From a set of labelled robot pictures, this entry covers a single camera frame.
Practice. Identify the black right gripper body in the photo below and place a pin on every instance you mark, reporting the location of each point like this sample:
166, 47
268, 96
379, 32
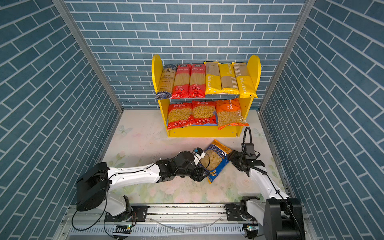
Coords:
237, 159

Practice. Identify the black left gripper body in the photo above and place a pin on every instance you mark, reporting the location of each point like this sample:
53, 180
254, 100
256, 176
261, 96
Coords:
191, 171

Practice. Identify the blue elbow pasta bag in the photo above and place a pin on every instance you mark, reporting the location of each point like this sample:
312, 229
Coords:
216, 158

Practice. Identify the red macaroni bag front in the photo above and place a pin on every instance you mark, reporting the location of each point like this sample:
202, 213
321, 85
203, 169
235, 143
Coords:
180, 116

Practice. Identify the red macaroni bag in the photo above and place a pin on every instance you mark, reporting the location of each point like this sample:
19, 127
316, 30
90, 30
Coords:
180, 116
204, 113

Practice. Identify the orange pasta bag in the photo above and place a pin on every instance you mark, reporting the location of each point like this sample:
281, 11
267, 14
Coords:
229, 113

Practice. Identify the red macaroni bag back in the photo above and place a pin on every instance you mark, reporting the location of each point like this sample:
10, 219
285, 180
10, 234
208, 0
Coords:
204, 113

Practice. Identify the yellow spaghetti box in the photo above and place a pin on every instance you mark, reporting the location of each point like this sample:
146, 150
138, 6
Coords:
244, 81
213, 78
228, 78

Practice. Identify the red spaghetti bag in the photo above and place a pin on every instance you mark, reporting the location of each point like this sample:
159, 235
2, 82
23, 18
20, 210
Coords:
197, 87
182, 82

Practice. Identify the dark blue spaghetti bag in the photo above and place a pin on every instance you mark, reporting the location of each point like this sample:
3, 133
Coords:
166, 82

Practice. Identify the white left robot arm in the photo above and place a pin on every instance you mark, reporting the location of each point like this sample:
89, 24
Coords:
95, 187

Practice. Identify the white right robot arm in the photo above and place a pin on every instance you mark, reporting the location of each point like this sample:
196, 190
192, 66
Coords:
279, 215

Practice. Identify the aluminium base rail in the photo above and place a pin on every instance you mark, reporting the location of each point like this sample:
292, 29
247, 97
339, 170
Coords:
159, 222

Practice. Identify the aluminium corner post right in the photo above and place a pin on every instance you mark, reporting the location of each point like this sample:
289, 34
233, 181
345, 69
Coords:
304, 14

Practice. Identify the aluminium corner post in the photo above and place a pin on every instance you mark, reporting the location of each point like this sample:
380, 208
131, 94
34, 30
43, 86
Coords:
304, 14
81, 41

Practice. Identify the aluminium corner post left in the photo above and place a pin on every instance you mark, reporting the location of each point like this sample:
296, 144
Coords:
81, 41

